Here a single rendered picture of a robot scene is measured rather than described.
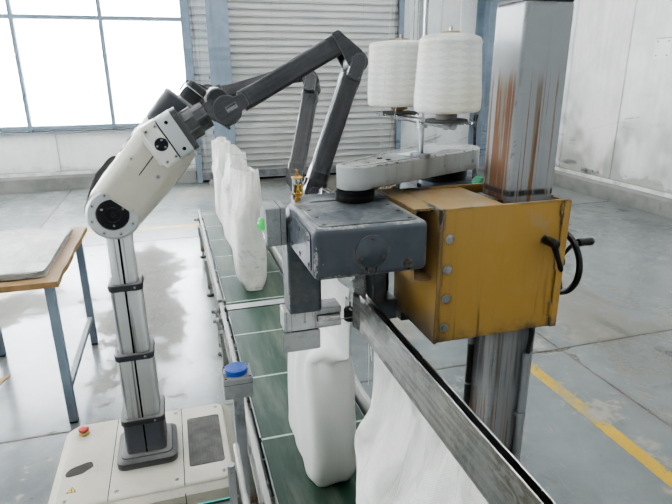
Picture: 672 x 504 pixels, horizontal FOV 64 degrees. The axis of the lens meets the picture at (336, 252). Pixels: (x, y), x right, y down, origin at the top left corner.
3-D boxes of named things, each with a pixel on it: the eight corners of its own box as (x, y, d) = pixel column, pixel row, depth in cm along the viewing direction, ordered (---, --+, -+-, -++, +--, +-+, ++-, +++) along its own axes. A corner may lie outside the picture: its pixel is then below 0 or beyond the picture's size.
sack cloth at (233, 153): (221, 237, 429) (213, 144, 407) (248, 234, 436) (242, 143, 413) (228, 255, 387) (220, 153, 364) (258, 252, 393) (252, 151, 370)
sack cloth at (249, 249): (231, 267, 362) (223, 159, 340) (263, 264, 367) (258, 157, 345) (237, 294, 319) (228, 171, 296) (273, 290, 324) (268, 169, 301)
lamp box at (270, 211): (261, 238, 129) (260, 201, 126) (280, 236, 130) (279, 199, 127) (267, 247, 122) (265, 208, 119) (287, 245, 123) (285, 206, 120)
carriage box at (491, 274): (392, 303, 145) (395, 187, 135) (502, 288, 154) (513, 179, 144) (433, 345, 123) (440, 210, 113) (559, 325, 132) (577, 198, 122)
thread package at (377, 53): (358, 108, 146) (358, 40, 141) (415, 106, 151) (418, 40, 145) (380, 112, 131) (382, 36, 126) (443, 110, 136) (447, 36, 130)
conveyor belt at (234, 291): (203, 222, 507) (202, 213, 505) (245, 219, 518) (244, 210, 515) (228, 320, 306) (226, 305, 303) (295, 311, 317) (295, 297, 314)
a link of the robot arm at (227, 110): (340, 26, 156) (348, 18, 146) (363, 69, 159) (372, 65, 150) (206, 106, 152) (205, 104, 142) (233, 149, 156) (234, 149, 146)
